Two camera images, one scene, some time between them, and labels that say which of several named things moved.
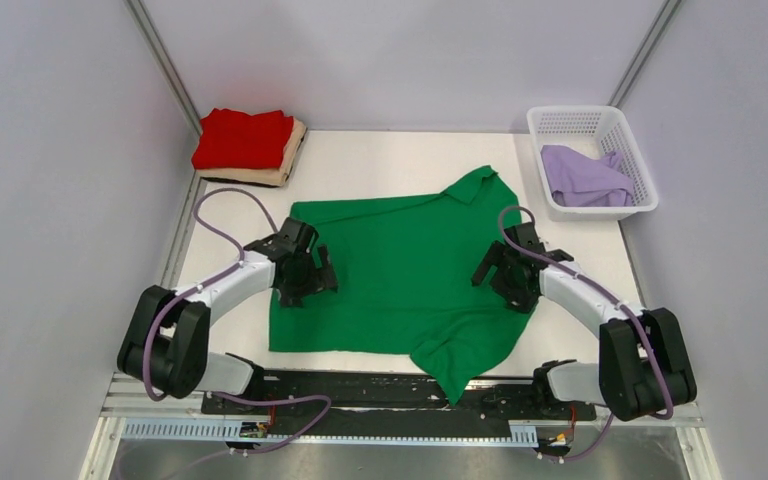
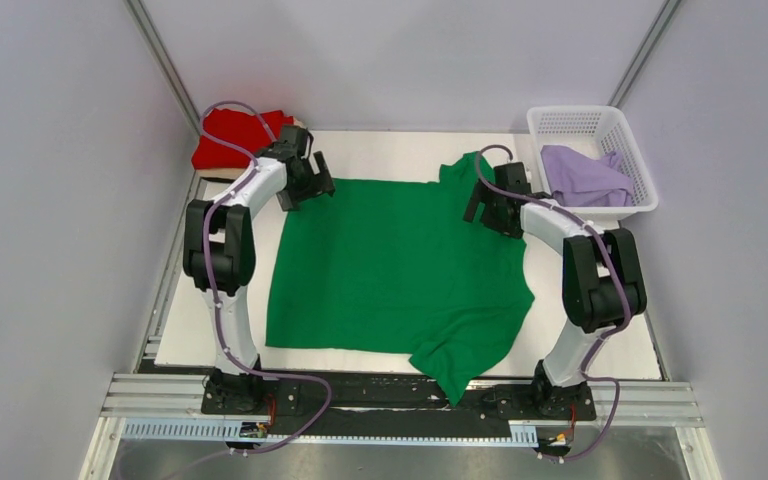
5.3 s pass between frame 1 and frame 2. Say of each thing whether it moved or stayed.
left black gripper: moved
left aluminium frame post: stayed
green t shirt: stayed
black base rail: stayed
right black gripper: moved
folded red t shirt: stayed
